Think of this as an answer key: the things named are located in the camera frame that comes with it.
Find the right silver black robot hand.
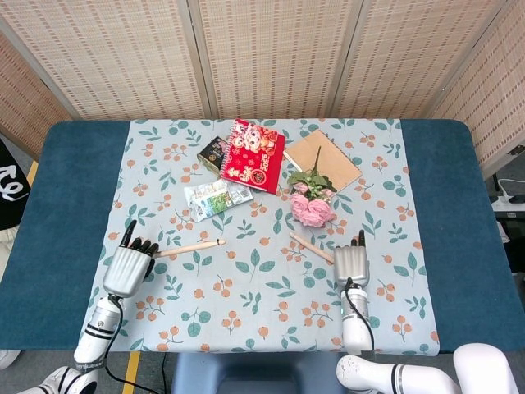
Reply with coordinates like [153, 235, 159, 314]
[333, 229, 371, 287]

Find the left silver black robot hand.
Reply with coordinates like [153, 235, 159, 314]
[102, 219, 160, 299]

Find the wooden stick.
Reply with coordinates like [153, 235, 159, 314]
[289, 232, 336, 264]
[126, 239, 227, 259]

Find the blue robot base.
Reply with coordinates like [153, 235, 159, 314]
[171, 351, 346, 394]

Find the pink artificial rose bouquet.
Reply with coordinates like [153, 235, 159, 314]
[286, 145, 339, 228]

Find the blue felt table cover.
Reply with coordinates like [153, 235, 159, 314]
[0, 118, 525, 354]

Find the floral patterned tablecloth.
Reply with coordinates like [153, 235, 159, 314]
[79, 117, 441, 356]

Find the brown kraft spiral notebook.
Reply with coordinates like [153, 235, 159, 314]
[282, 129, 363, 193]

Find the white green snack packet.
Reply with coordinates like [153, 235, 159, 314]
[183, 178, 254, 224]

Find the person in black clothing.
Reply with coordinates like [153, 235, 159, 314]
[0, 137, 32, 280]

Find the red spiral calendar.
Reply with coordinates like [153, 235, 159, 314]
[219, 118, 287, 195]

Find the dark green gold box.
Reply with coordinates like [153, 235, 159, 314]
[196, 136, 229, 175]

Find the white power strip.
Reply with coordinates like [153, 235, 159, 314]
[490, 193, 525, 213]

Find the woven folding screen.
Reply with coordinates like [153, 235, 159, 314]
[0, 0, 525, 180]

